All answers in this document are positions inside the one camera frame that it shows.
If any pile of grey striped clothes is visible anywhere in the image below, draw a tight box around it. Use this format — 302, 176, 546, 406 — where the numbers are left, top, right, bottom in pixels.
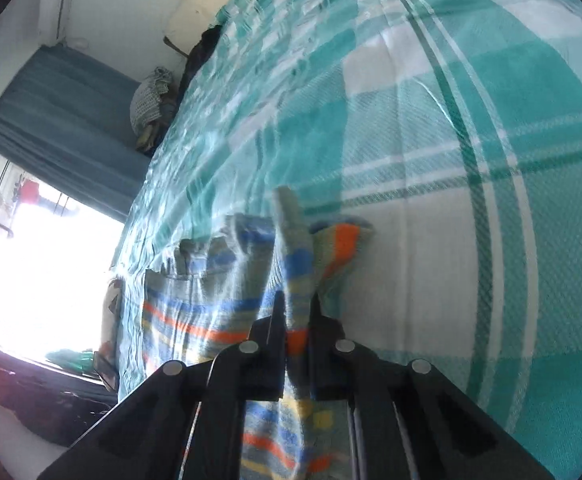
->
130, 66, 174, 133

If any cream padded headboard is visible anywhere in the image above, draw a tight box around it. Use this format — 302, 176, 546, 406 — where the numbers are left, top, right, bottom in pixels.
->
163, 0, 267, 51

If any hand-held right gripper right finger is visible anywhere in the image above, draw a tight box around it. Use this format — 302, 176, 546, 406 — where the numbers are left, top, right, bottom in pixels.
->
308, 292, 557, 480

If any striped knit sweater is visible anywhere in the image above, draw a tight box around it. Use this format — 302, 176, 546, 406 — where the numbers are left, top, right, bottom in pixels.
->
141, 186, 377, 480

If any green cloth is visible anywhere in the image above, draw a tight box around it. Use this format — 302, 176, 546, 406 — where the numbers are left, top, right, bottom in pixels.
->
46, 347, 96, 376

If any olive cloth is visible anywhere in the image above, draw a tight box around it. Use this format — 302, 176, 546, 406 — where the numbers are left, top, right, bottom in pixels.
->
136, 125, 161, 155

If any blue curtain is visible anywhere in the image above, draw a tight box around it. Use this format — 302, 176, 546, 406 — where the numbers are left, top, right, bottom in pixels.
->
0, 45, 152, 223

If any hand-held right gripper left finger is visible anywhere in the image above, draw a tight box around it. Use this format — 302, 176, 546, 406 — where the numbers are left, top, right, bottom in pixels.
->
36, 290, 288, 480

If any bed with teal checked sheet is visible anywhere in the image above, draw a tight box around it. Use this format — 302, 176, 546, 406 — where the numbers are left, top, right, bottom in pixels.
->
106, 0, 582, 480

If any black garment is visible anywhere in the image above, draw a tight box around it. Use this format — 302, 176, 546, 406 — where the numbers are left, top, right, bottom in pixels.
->
178, 25, 222, 96

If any white air conditioner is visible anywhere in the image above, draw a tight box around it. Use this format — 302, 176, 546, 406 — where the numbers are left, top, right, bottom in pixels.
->
38, 0, 79, 43

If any red lantern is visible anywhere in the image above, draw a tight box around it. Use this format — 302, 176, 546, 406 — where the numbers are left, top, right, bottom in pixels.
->
18, 180, 42, 206

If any dark cloth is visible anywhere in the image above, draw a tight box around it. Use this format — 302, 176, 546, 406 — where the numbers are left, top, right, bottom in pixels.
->
0, 325, 122, 446

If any window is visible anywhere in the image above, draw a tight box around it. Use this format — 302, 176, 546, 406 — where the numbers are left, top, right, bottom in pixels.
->
0, 150, 126, 366

